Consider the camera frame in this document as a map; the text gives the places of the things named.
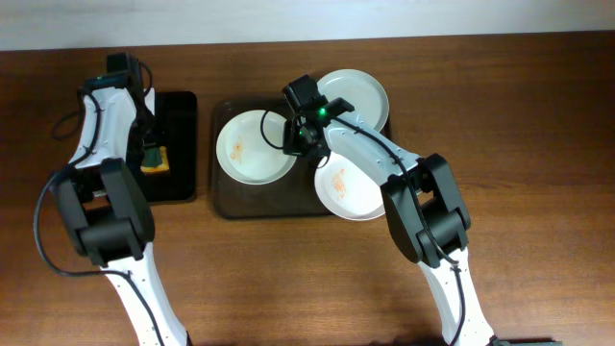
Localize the black small tray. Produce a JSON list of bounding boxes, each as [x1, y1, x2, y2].
[[139, 91, 198, 204]]

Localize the dark brown tray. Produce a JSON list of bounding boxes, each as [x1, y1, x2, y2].
[[211, 96, 395, 220]]

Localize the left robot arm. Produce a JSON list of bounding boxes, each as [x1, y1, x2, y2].
[[42, 53, 191, 345]]

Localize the green yellow sponge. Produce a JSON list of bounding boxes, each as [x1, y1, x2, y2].
[[140, 146, 170, 174]]

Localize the pale green plate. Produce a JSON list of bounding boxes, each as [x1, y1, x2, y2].
[[317, 69, 389, 132]]

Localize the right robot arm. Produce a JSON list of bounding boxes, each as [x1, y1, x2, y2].
[[283, 75, 499, 346]]

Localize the white plate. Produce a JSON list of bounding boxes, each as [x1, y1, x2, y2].
[[215, 110, 296, 185]]

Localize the pink plate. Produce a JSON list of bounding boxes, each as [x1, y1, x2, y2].
[[314, 153, 385, 221]]

